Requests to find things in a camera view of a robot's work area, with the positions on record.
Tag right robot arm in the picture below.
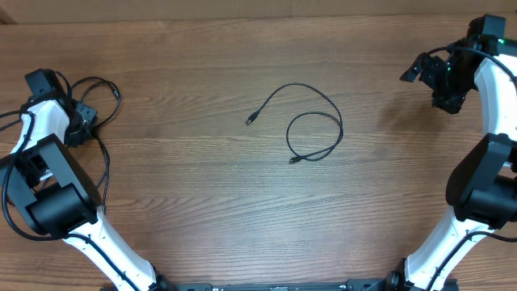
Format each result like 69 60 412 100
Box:
364 15 516 290

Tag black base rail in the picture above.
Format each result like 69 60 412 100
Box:
149 279 419 291

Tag black USB cable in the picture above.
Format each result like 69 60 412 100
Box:
245 82 345 165

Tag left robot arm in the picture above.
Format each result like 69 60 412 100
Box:
1 69 175 290

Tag black cable with barrel plug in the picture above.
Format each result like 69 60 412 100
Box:
0 76 122 134

